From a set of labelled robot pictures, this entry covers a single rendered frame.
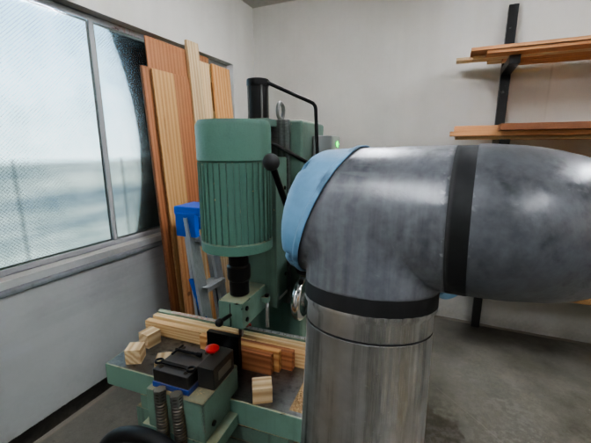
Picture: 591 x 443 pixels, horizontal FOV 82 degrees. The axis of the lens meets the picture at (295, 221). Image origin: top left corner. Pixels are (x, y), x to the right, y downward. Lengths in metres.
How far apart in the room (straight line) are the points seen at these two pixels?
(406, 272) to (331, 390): 0.11
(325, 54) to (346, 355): 3.09
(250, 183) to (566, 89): 2.63
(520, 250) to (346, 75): 2.98
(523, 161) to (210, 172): 0.63
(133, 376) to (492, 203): 0.92
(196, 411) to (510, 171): 0.69
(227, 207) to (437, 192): 0.58
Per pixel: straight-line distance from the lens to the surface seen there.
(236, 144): 0.75
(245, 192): 0.77
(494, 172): 0.25
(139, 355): 1.01
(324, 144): 1.03
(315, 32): 3.36
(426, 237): 0.24
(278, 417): 0.83
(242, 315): 0.88
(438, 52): 3.08
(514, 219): 0.24
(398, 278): 0.26
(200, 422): 0.79
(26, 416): 2.31
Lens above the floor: 1.44
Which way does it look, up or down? 12 degrees down
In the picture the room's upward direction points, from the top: straight up
